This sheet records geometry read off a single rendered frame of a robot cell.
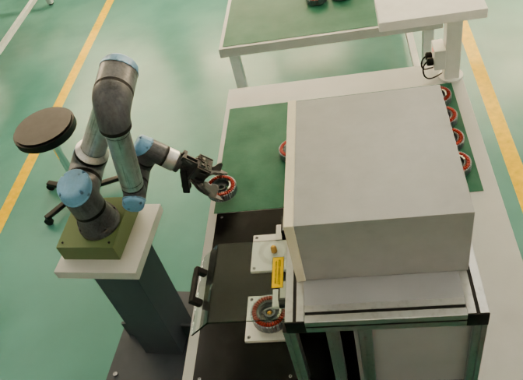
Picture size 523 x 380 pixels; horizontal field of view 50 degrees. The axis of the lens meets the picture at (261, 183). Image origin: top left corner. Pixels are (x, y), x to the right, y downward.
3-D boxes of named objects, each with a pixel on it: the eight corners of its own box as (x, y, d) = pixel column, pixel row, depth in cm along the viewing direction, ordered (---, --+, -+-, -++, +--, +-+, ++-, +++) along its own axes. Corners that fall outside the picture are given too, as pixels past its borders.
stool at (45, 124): (32, 227, 328) (-20, 159, 289) (57, 168, 362) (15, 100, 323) (118, 219, 319) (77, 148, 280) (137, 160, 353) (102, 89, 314)
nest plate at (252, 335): (245, 343, 163) (244, 341, 162) (249, 298, 173) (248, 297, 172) (296, 341, 160) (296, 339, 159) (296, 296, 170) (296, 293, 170)
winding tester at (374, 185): (296, 282, 133) (282, 227, 118) (298, 156, 163) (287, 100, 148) (468, 272, 126) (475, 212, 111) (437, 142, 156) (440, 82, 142)
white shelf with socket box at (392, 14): (383, 127, 219) (378, 23, 187) (375, 72, 245) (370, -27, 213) (477, 117, 213) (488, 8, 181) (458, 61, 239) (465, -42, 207)
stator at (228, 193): (205, 203, 201) (203, 196, 199) (209, 181, 209) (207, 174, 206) (236, 202, 200) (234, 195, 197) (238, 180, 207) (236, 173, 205)
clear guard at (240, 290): (191, 336, 141) (184, 324, 136) (203, 258, 157) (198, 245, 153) (321, 330, 135) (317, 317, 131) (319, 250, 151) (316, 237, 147)
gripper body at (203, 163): (212, 174, 193) (180, 160, 189) (201, 188, 198) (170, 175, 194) (215, 160, 198) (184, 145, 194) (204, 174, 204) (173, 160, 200)
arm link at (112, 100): (123, 104, 152) (152, 214, 189) (128, 79, 159) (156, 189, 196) (80, 105, 152) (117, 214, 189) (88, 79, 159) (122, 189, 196)
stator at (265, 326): (250, 334, 163) (247, 327, 160) (254, 300, 171) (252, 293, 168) (288, 334, 161) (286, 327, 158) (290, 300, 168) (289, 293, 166)
